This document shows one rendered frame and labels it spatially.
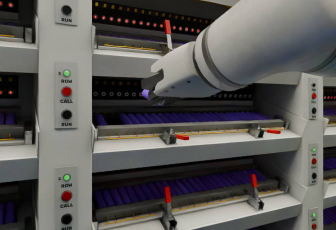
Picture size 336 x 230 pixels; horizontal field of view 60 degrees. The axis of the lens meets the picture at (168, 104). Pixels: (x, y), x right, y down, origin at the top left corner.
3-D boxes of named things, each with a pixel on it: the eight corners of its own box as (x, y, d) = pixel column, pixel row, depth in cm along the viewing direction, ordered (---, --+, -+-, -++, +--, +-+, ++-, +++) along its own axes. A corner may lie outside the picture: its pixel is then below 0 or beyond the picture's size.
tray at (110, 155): (297, 150, 86) (307, 120, 83) (90, 173, 58) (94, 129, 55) (251, 122, 102) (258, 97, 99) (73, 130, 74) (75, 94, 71)
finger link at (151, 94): (171, 76, 45) (152, 88, 51) (152, 74, 44) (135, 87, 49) (173, 95, 45) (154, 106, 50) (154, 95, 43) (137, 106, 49)
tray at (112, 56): (297, 84, 86) (312, 37, 81) (90, 75, 58) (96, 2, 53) (251, 67, 103) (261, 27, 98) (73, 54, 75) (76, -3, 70)
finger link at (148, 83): (190, 65, 38) (195, 77, 44) (134, 74, 40) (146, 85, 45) (191, 73, 38) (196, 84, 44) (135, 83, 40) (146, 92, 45)
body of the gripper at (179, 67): (250, 34, 39) (202, 65, 48) (185, 23, 34) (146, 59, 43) (260, 88, 37) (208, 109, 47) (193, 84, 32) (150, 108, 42)
